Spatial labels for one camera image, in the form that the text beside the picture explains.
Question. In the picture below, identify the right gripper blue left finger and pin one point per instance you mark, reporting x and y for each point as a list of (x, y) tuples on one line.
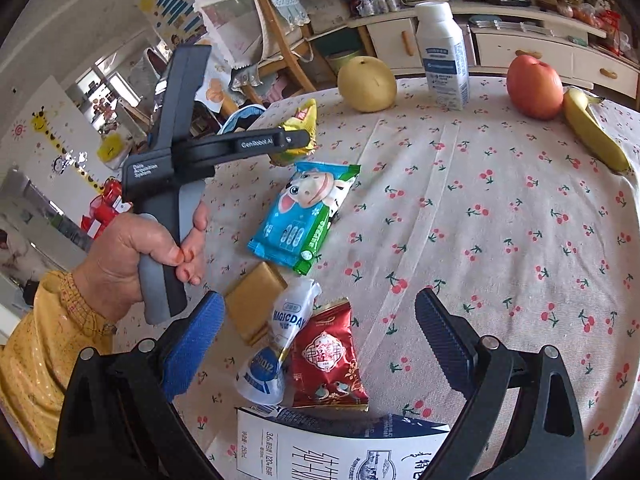
[(186, 341)]

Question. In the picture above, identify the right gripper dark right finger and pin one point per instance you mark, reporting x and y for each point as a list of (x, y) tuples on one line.
[(451, 339)]

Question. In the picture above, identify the tan square packet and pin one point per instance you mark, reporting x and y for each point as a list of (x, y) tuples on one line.
[(249, 303)]

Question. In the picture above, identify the white magicday yogurt pouch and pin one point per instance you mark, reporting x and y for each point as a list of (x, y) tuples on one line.
[(261, 378)]

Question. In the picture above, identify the white milk carton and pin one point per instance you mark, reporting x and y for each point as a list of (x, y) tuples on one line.
[(283, 443)]

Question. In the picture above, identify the blue cow snack packet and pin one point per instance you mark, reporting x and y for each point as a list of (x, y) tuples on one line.
[(297, 223)]

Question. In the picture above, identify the red festive snack packet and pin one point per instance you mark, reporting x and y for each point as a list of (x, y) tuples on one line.
[(324, 364)]

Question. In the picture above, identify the yellow snack packet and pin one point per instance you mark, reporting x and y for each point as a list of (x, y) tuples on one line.
[(305, 118)]

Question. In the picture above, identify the yellow sleeve forearm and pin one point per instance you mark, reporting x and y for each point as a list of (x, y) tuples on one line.
[(39, 357)]

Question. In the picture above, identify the person left hand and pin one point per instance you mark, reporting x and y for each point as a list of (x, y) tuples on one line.
[(108, 279)]

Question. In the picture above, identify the red gift bags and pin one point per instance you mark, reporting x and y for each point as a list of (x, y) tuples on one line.
[(104, 208)]

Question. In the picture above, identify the orange print dining tablecloth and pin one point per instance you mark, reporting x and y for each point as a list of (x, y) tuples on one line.
[(214, 92)]

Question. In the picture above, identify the cherry print tablecloth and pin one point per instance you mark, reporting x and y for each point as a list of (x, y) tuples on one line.
[(513, 224)]

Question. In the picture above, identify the wooden dining chair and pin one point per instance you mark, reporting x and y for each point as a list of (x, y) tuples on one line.
[(284, 45)]

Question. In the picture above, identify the green waste bin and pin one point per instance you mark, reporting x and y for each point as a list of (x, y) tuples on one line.
[(339, 59)]

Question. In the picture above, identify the yellow pear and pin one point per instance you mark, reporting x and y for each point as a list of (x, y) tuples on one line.
[(367, 85)]

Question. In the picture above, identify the yellow banana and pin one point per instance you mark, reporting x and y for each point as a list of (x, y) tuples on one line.
[(580, 118)]

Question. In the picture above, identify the white milk bottle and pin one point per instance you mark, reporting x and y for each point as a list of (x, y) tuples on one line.
[(442, 49)]

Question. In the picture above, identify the red apple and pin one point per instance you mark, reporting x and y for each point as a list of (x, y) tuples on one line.
[(534, 87)]

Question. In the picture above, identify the cream tv cabinet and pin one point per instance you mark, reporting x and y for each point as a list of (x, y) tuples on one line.
[(495, 35)]

